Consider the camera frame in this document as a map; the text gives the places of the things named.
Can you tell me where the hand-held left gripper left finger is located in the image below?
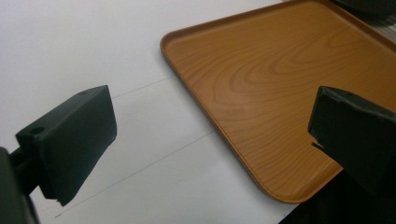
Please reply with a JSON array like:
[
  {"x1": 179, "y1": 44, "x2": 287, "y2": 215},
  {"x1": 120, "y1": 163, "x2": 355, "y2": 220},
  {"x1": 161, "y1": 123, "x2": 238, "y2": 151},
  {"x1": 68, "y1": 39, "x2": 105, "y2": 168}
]
[{"x1": 15, "y1": 84, "x2": 118, "y2": 207}]

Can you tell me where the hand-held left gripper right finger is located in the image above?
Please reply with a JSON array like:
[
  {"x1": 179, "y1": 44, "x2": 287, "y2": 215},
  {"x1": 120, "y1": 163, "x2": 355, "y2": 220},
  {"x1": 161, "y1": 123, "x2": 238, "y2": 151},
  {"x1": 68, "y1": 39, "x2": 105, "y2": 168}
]
[{"x1": 307, "y1": 86, "x2": 396, "y2": 200}]

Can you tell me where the wooden tray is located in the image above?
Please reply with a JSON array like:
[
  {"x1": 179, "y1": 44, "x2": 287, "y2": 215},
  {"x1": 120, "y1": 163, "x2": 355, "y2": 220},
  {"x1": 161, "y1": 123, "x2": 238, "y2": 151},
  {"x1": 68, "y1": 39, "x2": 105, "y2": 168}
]
[{"x1": 160, "y1": 0, "x2": 396, "y2": 204}]

